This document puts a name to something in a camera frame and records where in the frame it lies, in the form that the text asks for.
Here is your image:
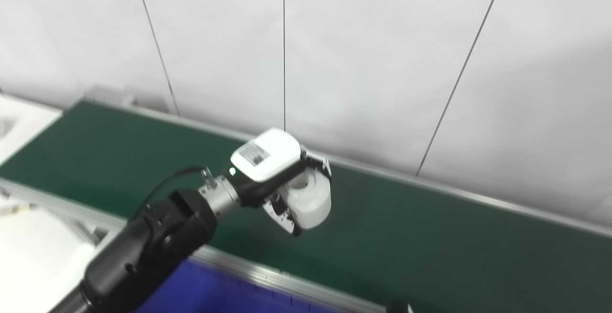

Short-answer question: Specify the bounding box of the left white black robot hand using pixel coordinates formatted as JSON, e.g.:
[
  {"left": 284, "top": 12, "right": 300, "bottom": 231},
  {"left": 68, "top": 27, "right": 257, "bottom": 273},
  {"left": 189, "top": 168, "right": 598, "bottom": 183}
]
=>
[{"left": 229, "top": 127, "right": 333, "bottom": 237}]

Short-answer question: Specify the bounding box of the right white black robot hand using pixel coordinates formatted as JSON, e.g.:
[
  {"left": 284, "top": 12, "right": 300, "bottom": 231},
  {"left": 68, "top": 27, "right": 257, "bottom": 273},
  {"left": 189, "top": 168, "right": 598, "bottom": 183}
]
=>
[{"left": 387, "top": 299, "right": 415, "bottom": 313}]

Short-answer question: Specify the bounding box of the green conveyor belt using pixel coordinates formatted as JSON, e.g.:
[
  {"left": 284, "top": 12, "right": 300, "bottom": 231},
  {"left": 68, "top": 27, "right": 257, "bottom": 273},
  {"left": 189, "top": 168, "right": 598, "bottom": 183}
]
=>
[{"left": 0, "top": 101, "right": 612, "bottom": 313}]

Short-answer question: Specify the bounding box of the blue plastic bin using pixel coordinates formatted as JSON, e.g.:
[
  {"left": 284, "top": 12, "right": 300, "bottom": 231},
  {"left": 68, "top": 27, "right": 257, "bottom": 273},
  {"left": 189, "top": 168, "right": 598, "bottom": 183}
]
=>
[{"left": 133, "top": 258, "right": 338, "bottom": 313}]

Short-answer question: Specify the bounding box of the grey conveyor end housing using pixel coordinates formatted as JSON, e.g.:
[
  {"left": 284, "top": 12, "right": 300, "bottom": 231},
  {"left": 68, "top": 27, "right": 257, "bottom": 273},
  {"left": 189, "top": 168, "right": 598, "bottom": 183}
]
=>
[{"left": 83, "top": 85, "right": 138, "bottom": 108}]

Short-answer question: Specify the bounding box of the aluminium conveyor support leg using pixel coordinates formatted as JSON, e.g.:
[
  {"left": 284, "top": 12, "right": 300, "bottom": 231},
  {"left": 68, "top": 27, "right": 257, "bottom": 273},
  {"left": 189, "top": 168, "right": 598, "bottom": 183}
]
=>
[{"left": 56, "top": 209, "right": 114, "bottom": 247}]

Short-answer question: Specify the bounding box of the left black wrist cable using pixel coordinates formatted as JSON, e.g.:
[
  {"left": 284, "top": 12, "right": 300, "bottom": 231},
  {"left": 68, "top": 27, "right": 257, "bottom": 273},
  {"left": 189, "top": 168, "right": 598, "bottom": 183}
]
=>
[{"left": 128, "top": 165, "right": 217, "bottom": 221}]

